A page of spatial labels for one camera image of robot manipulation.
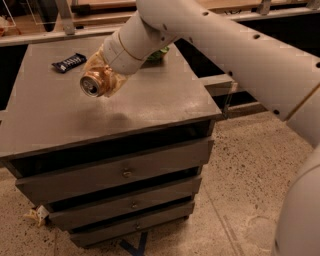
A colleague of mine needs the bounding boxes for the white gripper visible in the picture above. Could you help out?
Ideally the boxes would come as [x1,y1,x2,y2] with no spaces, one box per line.
[83,29,146,97]

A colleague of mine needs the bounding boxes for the orange soda can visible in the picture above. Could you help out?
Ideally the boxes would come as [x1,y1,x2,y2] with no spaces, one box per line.
[80,67,112,97]

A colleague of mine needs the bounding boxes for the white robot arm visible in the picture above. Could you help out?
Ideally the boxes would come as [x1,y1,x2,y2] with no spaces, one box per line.
[85,0,320,256]

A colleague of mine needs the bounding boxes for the dark candy bar wrapper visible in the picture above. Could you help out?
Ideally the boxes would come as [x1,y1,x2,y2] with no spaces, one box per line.
[52,53,87,73]

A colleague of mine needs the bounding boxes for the green chip bag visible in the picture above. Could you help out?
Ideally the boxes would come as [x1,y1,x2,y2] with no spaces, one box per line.
[147,46,169,62]

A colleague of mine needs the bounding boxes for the grey drawer cabinet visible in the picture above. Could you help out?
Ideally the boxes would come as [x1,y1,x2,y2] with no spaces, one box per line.
[0,38,219,235]

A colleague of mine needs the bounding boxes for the top grey drawer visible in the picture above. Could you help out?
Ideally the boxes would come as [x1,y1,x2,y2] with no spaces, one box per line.
[16,138,213,205]

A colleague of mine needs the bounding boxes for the grey drawer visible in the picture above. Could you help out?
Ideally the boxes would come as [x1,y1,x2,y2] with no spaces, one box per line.
[48,175,203,232]
[70,200,195,248]
[16,138,213,205]

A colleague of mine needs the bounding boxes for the middle grey drawer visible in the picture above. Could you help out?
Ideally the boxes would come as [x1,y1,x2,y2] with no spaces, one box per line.
[48,175,203,232]

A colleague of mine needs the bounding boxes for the crumpled paper scrap on floor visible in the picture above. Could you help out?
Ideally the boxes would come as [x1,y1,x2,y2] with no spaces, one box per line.
[24,205,49,227]

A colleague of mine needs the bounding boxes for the bottom grey drawer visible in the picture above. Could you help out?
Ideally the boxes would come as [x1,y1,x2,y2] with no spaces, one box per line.
[70,200,195,248]

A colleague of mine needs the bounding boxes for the metal railing frame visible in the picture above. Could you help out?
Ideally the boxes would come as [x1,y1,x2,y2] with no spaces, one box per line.
[0,0,320,120]

